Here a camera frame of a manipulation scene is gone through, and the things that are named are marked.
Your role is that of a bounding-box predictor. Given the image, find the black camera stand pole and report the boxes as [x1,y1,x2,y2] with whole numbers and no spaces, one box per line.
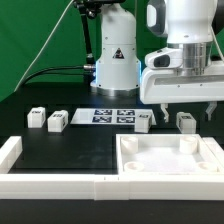
[73,0,126,64]

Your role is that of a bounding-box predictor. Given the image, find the white cable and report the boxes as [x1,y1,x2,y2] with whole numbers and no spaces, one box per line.
[13,0,75,92]

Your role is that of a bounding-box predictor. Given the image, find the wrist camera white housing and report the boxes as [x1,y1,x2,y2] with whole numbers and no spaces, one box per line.
[145,47,183,70]

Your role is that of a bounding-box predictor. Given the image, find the black cable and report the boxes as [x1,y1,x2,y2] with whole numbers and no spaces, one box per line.
[23,65,98,85]

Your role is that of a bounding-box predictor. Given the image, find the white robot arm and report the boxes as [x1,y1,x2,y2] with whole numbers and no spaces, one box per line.
[91,0,224,114]

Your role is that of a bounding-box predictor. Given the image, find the white square tabletop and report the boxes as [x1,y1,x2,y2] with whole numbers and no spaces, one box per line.
[116,134,224,175]

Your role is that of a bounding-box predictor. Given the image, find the white U-shaped fence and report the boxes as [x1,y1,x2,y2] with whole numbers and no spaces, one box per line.
[0,136,224,200]

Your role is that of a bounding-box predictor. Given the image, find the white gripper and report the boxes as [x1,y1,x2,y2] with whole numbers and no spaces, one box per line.
[140,46,224,123]

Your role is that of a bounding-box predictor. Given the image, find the white sheet with markers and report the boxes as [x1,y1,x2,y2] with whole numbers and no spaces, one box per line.
[71,108,156,125]

